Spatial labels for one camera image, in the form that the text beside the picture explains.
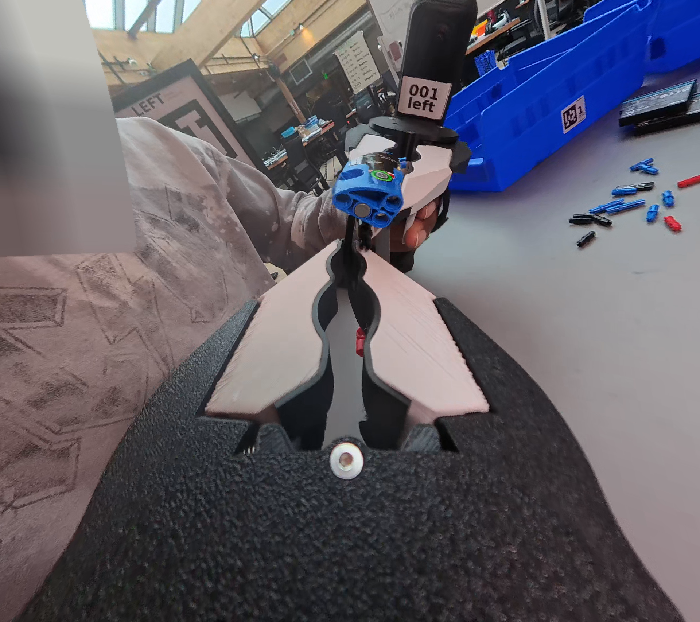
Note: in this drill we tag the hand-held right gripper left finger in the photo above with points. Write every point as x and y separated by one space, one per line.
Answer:
268 354

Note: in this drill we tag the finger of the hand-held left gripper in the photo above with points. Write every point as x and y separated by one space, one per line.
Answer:
377 145
432 173

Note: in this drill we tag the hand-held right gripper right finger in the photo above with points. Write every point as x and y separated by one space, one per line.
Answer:
421 354

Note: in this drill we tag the blue connector piece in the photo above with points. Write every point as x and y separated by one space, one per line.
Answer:
350 190

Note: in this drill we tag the red connector piece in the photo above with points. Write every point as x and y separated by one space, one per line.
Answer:
359 342

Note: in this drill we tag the person's left forearm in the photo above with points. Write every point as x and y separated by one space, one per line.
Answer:
219 184

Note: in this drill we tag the grey desk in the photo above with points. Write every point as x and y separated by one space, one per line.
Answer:
574 332

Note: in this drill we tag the person's left hand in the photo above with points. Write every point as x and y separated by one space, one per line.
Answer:
424 228

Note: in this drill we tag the cluttered work table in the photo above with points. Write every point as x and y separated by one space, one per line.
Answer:
314 128

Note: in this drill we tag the paper flipchart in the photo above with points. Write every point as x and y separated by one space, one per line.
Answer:
358 61

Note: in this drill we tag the blue bin with square tag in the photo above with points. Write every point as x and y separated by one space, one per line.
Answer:
519 140

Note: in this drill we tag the person's grey patterned sweatshirt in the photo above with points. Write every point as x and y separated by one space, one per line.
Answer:
82 359

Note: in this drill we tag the scatter of small connector pins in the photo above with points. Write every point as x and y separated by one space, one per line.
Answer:
626 190

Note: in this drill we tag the framed black white marker sign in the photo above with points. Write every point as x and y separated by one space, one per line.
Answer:
186 102

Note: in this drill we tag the black battery pack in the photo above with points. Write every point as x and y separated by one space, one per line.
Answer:
683 127
656 102

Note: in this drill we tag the blue storage bin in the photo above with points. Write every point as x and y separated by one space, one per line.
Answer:
678 4

